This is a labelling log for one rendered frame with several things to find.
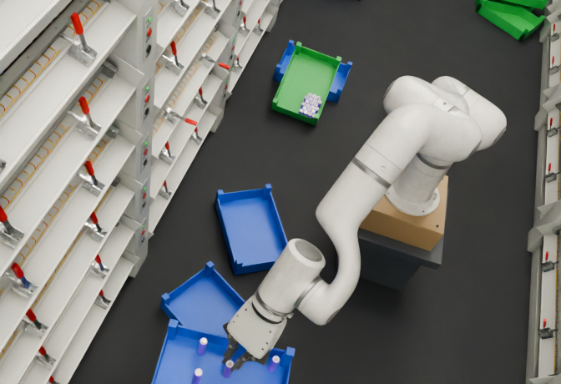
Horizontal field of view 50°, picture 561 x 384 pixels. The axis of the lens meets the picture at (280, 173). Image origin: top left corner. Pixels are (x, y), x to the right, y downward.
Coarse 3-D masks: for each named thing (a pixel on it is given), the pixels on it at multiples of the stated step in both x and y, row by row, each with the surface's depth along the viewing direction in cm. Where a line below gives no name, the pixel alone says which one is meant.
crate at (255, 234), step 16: (240, 192) 220; (256, 192) 223; (224, 208) 220; (240, 208) 221; (256, 208) 223; (272, 208) 221; (224, 224) 210; (240, 224) 217; (256, 224) 219; (272, 224) 220; (240, 240) 213; (256, 240) 214; (272, 240) 216; (240, 256) 209; (256, 256) 210; (272, 256) 212; (240, 272) 204
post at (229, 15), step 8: (232, 0) 192; (232, 8) 195; (240, 8) 203; (224, 16) 198; (232, 16) 197; (232, 24) 200; (224, 48) 208; (224, 56) 210; (224, 80) 221; (216, 96) 226; (216, 104) 229; (224, 104) 239; (216, 120) 236; (216, 128) 242
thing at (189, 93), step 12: (216, 24) 200; (228, 24) 199; (216, 36) 201; (228, 36) 203; (216, 48) 199; (192, 72) 189; (204, 72) 191; (192, 84) 186; (180, 96) 182; (192, 96) 184; (180, 108) 180; (156, 132) 172; (168, 132) 174; (156, 144) 170; (156, 156) 168
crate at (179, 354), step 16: (176, 336) 146; (192, 336) 146; (208, 336) 145; (224, 336) 143; (160, 352) 138; (176, 352) 144; (192, 352) 145; (208, 352) 146; (224, 352) 146; (240, 352) 147; (272, 352) 146; (288, 352) 142; (160, 368) 141; (176, 368) 142; (192, 368) 143; (208, 368) 143; (256, 368) 146; (288, 368) 142
